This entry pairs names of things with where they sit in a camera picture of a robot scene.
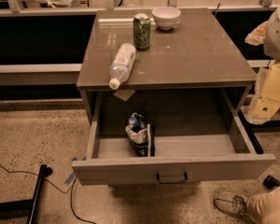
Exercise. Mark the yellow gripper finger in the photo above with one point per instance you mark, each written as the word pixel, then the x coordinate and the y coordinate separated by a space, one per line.
pixel 266 101
pixel 256 37

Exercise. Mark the blue chip bag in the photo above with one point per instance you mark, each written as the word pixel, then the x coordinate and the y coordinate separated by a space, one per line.
pixel 141 136

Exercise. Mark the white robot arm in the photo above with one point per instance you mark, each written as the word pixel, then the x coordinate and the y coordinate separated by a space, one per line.
pixel 271 48

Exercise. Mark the grey cabinet with counter top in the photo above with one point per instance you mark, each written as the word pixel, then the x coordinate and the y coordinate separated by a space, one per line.
pixel 190 75

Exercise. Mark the open grey drawer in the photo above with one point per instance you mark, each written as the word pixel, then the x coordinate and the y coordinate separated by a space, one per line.
pixel 196 132

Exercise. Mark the paper label under counter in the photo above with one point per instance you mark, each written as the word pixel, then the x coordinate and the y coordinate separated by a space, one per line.
pixel 124 95

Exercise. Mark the black cylinder on floor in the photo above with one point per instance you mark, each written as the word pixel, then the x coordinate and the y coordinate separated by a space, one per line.
pixel 270 182

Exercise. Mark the white ceramic bowl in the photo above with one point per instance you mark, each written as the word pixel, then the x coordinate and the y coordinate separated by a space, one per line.
pixel 166 17

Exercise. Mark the green soda can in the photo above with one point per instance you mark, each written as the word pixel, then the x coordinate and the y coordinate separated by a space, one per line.
pixel 141 31

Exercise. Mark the beige trouser leg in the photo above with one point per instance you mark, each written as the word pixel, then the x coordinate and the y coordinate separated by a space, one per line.
pixel 264 208

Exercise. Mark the white sneaker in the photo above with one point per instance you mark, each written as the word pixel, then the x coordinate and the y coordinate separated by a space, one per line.
pixel 231 203

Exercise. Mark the clear plastic water bottle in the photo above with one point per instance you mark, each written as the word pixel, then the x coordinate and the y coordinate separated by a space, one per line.
pixel 122 65

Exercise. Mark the blue floor tape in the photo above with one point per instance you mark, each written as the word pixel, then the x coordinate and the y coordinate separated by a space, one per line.
pixel 70 178

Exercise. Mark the black metal stand leg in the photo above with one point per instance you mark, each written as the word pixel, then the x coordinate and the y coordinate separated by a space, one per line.
pixel 27 208

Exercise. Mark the black drawer handle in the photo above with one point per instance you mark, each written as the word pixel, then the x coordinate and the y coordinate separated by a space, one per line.
pixel 172 179

